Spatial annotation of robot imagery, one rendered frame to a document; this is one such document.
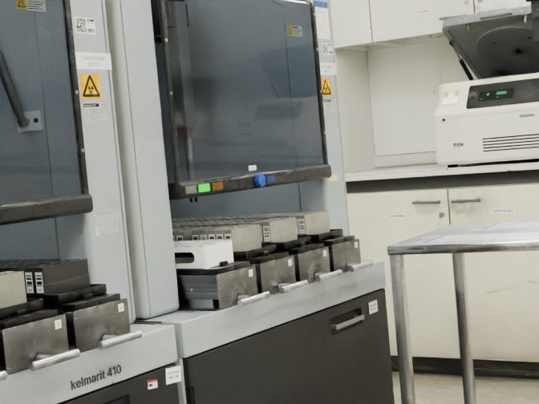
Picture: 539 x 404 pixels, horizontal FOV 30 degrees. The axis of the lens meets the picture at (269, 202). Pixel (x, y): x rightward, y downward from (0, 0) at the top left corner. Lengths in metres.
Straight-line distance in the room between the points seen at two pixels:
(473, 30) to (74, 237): 2.89
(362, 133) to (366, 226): 0.71
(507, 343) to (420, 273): 0.47
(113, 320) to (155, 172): 0.37
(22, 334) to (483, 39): 3.22
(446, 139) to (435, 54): 0.80
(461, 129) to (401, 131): 0.85
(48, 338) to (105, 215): 0.32
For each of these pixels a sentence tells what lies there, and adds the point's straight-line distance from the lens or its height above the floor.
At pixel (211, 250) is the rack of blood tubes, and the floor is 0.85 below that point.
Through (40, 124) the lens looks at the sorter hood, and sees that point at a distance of 1.79.
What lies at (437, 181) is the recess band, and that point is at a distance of 4.39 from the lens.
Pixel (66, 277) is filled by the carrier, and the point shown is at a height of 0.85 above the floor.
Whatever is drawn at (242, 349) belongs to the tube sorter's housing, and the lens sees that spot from 2.09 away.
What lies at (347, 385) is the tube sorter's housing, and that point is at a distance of 2.47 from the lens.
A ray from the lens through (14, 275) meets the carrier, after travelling 1.73.
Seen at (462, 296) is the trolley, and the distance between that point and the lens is 2.57.
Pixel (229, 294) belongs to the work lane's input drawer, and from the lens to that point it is 2.05.
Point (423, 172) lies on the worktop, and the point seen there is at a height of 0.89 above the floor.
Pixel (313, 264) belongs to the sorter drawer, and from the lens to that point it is 2.32.
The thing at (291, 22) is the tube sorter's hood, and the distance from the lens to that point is 2.47.
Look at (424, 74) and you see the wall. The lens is 5.05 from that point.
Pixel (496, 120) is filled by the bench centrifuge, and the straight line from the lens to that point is 4.23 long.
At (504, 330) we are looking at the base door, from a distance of 4.32.
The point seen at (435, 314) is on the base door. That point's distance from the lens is 4.43.
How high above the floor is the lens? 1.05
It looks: 3 degrees down
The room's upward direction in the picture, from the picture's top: 5 degrees counter-clockwise
